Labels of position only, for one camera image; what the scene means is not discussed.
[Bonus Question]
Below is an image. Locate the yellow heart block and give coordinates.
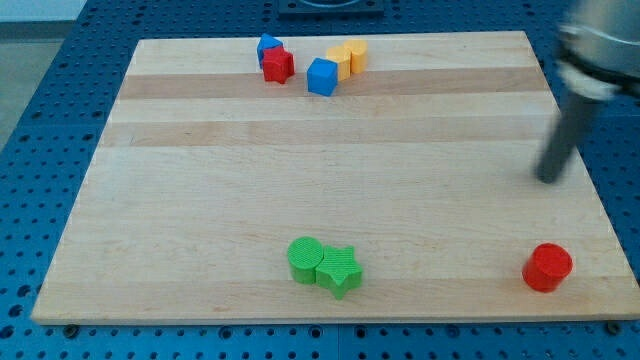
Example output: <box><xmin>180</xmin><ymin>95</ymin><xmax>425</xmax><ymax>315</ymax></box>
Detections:
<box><xmin>343</xmin><ymin>39</ymin><xmax>368</xmax><ymax>74</ymax></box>

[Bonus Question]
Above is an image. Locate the red star block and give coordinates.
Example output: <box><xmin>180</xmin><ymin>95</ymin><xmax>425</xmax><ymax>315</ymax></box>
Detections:
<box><xmin>262</xmin><ymin>46</ymin><xmax>295</xmax><ymax>84</ymax></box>

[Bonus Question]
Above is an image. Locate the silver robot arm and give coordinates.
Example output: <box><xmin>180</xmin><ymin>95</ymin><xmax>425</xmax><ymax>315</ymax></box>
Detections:
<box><xmin>557</xmin><ymin>0</ymin><xmax>639</xmax><ymax>101</ymax></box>

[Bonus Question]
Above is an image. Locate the green star block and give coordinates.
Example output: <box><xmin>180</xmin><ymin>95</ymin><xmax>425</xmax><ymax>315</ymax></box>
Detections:
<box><xmin>315</xmin><ymin>245</ymin><xmax>363</xmax><ymax>300</ymax></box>

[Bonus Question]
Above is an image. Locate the red cylinder block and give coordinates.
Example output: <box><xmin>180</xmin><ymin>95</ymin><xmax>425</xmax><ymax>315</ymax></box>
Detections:
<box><xmin>521</xmin><ymin>243</ymin><xmax>574</xmax><ymax>293</ymax></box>

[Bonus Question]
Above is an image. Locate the yellow pentagon block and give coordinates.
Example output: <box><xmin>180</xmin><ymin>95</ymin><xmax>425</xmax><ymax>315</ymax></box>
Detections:
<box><xmin>326</xmin><ymin>45</ymin><xmax>351</xmax><ymax>82</ymax></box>

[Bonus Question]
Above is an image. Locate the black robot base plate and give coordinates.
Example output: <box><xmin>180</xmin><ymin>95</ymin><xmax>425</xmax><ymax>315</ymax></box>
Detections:
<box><xmin>276</xmin><ymin>0</ymin><xmax>385</xmax><ymax>17</ymax></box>

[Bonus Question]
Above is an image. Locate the wooden board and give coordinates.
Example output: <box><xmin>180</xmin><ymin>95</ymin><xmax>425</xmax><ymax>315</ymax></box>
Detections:
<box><xmin>32</xmin><ymin>31</ymin><xmax>639</xmax><ymax>325</ymax></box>

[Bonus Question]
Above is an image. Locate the green cylinder block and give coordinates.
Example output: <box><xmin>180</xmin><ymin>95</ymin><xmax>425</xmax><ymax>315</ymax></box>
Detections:
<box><xmin>287</xmin><ymin>236</ymin><xmax>324</xmax><ymax>285</ymax></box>

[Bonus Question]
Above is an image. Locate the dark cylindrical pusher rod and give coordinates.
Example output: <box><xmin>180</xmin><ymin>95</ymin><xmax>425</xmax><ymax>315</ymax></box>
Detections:
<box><xmin>534</xmin><ymin>92</ymin><xmax>602</xmax><ymax>184</ymax></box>

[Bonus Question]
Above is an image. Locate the blue triangular block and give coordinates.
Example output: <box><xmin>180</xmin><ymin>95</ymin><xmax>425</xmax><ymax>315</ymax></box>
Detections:
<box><xmin>256</xmin><ymin>33</ymin><xmax>283</xmax><ymax>68</ymax></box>

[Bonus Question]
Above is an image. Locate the blue cube block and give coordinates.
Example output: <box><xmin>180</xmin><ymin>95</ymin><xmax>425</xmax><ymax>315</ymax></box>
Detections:
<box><xmin>306</xmin><ymin>58</ymin><xmax>338</xmax><ymax>96</ymax></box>

